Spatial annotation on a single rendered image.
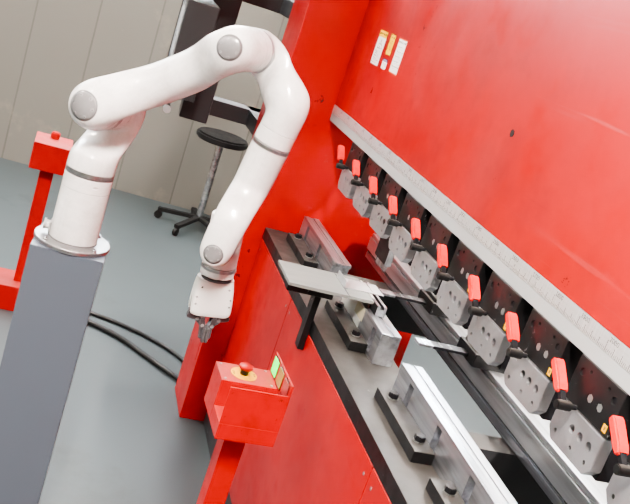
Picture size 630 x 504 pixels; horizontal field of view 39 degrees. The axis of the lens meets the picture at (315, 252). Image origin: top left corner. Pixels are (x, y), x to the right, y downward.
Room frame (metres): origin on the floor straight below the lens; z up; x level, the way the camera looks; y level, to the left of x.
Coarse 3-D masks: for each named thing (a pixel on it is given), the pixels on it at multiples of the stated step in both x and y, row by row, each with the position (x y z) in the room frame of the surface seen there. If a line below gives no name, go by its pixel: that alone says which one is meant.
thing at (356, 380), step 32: (288, 256) 3.06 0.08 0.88; (320, 320) 2.53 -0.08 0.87; (320, 352) 2.37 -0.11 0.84; (352, 352) 2.37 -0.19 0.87; (352, 384) 2.15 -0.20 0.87; (384, 384) 2.22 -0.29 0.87; (352, 416) 2.04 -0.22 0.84; (384, 416) 2.02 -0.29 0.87; (384, 448) 1.86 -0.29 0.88; (384, 480) 1.77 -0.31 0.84; (416, 480) 1.76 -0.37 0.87
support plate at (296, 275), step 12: (288, 264) 2.56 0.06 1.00; (288, 276) 2.45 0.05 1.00; (300, 276) 2.48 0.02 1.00; (312, 276) 2.52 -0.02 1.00; (324, 276) 2.56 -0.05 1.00; (348, 276) 2.64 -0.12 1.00; (312, 288) 2.43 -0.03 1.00; (324, 288) 2.45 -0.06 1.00; (336, 288) 2.49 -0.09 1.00; (360, 300) 2.47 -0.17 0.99; (372, 300) 2.49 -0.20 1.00
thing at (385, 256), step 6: (384, 240) 2.59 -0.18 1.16; (378, 246) 2.61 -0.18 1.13; (384, 246) 2.57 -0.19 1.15; (378, 252) 2.60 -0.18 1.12; (384, 252) 2.56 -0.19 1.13; (390, 252) 2.53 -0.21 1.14; (378, 258) 2.61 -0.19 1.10; (384, 258) 2.54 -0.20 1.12; (390, 258) 2.53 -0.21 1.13; (378, 264) 2.59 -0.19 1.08; (384, 264) 2.53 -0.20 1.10; (390, 264) 2.53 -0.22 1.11; (384, 270) 2.53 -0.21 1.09
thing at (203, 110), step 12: (216, 0) 3.74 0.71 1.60; (228, 0) 3.75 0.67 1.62; (240, 0) 3.77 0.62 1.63; (228, 12) 3.76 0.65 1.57; (216, 24) 3.75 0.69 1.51; (228, 24) 3.76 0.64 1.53; (216, 84) 3.77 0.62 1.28; (204, 96) 3.76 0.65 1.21; (180, 108) 3.77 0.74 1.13; (192, 108) 3.75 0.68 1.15; (204, 108) 3.76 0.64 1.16; (204, 120) 3.77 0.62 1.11
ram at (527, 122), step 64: (384, 0) 3.20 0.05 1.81; (448, 0) 2.66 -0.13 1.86; (512, 0) 2.28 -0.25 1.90; (576, 0) 1.99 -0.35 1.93; (448, 64) 2.51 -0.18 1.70; (512, 64) 2.16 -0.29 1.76; (576, 64) 1.90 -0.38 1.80; (384, 128) 2.80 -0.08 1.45; (448, 128) 2.37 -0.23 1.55; (512, 128) 2.05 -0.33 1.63; (576, 128) 1.81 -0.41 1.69; (448, 192) 2.23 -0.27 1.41; (512, 192) 1.95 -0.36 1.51; (576, 192) 1.73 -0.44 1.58; (576, 256) 1.65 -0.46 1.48
